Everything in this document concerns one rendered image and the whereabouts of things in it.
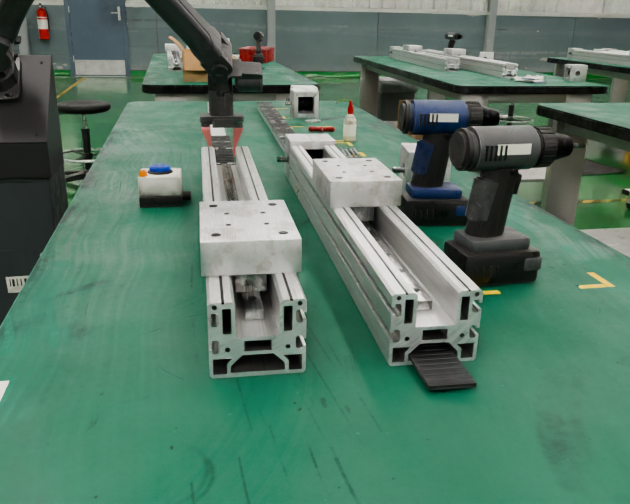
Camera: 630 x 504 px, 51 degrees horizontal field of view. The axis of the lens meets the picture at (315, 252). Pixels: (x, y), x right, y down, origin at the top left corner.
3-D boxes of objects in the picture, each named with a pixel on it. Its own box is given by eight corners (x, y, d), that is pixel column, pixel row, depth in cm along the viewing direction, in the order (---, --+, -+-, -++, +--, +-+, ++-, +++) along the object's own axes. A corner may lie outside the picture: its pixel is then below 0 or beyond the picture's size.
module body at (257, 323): (202, 185, 142) (201, 146, 139) (248, 184, 143) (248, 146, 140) (209, 378, 68) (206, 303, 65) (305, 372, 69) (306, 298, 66)
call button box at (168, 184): (142, 197, 132) (140, 166, 130) (191, 195, 134) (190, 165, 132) (139, 208, 125) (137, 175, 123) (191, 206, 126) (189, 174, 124)
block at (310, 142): (274, 174, 153) (274, 134, 149) (326, 173, 155) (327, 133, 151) (279, 184, 144) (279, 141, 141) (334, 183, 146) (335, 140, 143)
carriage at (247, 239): (201, 250, 87) (199, 201, 85) (283, 247, 89) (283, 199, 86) (202, 300, 72) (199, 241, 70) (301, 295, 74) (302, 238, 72)
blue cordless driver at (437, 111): (390, 214, 124) (398, 96, 117) (493, 214, 126) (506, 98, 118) (398, 227, 117) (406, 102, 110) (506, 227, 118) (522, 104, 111)
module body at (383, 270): (289, 184, 145) (290, 145, 142) (334, 183, 146) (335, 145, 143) (387, 366, 71) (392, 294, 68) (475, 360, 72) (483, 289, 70)
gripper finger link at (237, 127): (243, 158, 157) (243, 119, 154) (213, 159, 156) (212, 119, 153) (242, 152, 163) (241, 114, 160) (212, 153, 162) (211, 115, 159)
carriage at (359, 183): (311, 197, 113) (312, 158, 111) (373, 195, 115) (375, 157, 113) (329, 225, 98) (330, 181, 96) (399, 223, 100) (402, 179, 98)
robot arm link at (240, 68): (210, 36, 147) (211, 66, 143) (262, 36, 148) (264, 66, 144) (212, 72, 157) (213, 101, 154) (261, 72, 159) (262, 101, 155)
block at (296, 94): (283, 114, 242) (283, 88, 239) (313, 114, 244) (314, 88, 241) (286, 118, 233) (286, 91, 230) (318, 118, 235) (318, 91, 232)
